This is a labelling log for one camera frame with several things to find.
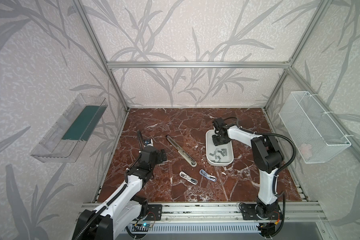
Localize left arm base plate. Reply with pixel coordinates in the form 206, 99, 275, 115
137, 204, 163, 221

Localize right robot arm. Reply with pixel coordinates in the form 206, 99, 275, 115
208, 118, 297, 220

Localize staple strips in tray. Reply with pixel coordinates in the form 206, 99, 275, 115
209, 148, 228, 163

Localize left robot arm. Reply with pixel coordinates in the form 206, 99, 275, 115
72, 146, 168, 240

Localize large beige black stapler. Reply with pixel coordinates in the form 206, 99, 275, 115
166, 135, 197, 168

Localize aluminium front rail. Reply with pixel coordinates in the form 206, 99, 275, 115
74, 201, 329, 224

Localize white oval tray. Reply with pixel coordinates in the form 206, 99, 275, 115
206, 130, 234, 167

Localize clear acrylic wall shelf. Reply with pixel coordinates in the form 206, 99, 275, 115
30, 94, 108, 163

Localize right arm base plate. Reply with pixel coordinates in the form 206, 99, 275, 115
239, 202, 283, 221

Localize small white stapler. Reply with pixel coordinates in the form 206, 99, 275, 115
179, 172, 198, 185

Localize white wire mesh basket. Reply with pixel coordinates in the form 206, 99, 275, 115
279, 91, 352, 164

